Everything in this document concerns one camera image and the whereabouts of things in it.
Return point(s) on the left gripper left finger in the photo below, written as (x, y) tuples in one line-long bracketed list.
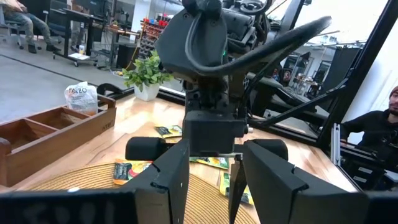
[(164, 193)]

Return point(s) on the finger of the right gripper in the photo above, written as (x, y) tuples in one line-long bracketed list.
[(237, 183)]

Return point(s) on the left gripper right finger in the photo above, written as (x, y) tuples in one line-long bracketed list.
[(273, 193)]

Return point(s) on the green tea packet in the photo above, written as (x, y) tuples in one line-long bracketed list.
[(169, 131), (224, 185), (214, 162)]

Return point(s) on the wooden compartment box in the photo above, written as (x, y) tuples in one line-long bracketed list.
[(62, 140)]

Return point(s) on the white Tazo tea packet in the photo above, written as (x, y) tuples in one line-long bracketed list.
[(81, 99)]

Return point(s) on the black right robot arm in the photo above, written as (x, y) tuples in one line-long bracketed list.
[(199, 46)]

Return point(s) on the orange tea packet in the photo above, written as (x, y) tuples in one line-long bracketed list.
[(127, 172)]

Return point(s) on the round woven placemat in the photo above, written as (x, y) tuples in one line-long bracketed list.
[(208, 202)]

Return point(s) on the green plant white pot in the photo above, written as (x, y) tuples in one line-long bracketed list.
[(146, 92)]

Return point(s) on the black control box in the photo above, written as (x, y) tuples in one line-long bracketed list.
[(363, 174)]

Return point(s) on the parts bin shelf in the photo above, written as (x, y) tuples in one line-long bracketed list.
[(152, 34)]

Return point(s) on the black cabinet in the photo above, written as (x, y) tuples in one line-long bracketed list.
[(126, 56)]

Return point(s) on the person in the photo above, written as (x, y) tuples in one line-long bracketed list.
[(373, 127), (28, 21)]

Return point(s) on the black rolling desk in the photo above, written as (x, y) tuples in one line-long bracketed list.
[(81, 18)]

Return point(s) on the silver aluminium extrusion post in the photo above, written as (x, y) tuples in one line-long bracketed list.
[(335, 143)]

